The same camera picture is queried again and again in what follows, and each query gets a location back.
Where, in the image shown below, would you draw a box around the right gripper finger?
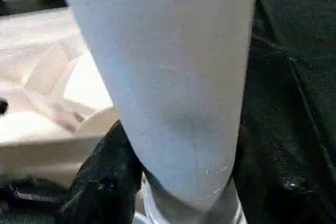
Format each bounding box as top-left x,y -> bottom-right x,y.
60,120 -> 144,224

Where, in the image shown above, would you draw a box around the white plastic table leg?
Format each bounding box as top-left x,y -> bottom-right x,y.
56,0 -> 259,224

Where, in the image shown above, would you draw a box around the white plastic table top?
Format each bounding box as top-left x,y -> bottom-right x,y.
0,7 -> 247,224

